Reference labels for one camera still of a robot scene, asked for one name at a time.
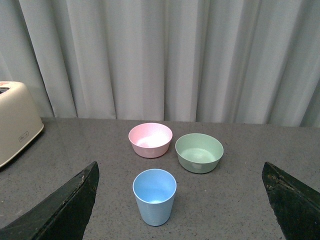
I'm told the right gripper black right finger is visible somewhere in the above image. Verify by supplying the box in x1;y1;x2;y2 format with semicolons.
261;162;320;240

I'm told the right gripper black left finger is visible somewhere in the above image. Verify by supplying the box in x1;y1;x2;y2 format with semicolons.
0;161;100;240

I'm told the cream white toaster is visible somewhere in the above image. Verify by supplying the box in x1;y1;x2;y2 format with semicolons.
0;81;44;167

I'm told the grey curtain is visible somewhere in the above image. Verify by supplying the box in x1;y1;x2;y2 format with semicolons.
0;0;320;127

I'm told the green plastic bowl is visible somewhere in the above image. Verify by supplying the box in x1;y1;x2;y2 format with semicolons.
175;133;224;174

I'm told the pink plastic bowl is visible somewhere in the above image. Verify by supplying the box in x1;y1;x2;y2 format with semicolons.
128;122;173;159

